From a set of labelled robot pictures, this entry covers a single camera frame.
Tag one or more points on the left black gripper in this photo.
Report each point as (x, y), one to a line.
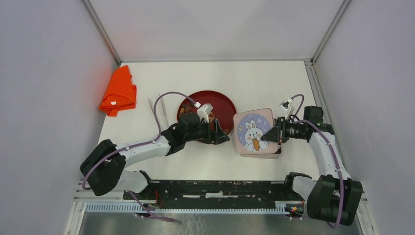
(217, 136)

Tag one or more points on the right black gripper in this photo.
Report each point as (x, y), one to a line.
(277, 135)

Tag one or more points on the pink tin box with dividers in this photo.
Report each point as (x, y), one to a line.
(271, 152)

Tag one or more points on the silver tin lid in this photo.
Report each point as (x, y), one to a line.
(250, 126)

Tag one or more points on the red round plate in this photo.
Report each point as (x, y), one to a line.
(223, 107)

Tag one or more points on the silver serving tongs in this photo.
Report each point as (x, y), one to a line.
(160, 109)

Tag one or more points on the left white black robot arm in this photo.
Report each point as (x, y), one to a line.
(105, 169)

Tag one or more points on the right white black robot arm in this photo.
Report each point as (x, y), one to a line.
(335, 196)

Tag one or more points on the orange folded cloth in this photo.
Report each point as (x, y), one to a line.
(120, 94)

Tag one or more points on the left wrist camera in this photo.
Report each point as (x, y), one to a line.
(204, 111)

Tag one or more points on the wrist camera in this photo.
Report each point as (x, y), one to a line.
(204, 111)
(287, 107)

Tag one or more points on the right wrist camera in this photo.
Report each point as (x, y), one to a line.
(287, 107)

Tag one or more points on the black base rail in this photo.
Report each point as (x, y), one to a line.
(182, 194)

